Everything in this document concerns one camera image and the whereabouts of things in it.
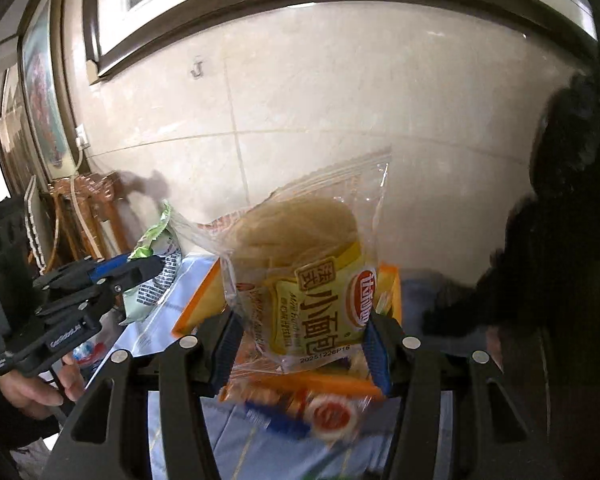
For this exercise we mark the wall power outlet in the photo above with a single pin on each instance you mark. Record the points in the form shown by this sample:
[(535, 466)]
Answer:
[(82, 141)]

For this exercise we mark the white plastic bag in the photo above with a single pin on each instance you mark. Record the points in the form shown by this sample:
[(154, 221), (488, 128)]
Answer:
[(92, 351)]

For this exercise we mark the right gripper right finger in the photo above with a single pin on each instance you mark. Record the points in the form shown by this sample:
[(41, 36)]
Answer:
[(457, 418)]

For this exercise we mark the yellow small bread packet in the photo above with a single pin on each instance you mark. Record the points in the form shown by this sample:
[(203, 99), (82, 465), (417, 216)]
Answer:
[(300, 269)]

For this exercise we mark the wooden chair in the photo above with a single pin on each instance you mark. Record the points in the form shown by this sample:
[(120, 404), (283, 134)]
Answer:
[(87, 208)]

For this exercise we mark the pale green white packet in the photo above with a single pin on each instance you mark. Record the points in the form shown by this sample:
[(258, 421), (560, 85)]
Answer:
[(158, 256)]

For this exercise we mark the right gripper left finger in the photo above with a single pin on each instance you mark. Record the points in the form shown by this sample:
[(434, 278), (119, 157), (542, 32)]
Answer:
[(106, 434)]

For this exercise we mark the red vase framed painting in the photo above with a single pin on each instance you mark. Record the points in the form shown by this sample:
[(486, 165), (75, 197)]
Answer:
[(42, 74)]

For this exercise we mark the dark carved wooden screen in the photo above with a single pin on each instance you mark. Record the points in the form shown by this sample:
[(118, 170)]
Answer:
[(541, 293)]

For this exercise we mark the person's left hand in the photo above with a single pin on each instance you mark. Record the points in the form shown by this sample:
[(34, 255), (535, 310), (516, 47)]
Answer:
[(34, 397)]

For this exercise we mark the red round cracker packet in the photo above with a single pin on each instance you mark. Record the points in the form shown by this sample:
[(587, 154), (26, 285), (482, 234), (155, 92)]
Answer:
[(298, 406)]

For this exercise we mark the orange cardboard box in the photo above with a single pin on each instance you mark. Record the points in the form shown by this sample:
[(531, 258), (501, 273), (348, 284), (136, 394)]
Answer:
[(208, 299)]

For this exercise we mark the light blue tablecloth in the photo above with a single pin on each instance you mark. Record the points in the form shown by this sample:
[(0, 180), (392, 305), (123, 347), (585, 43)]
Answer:
[(244, 450)]

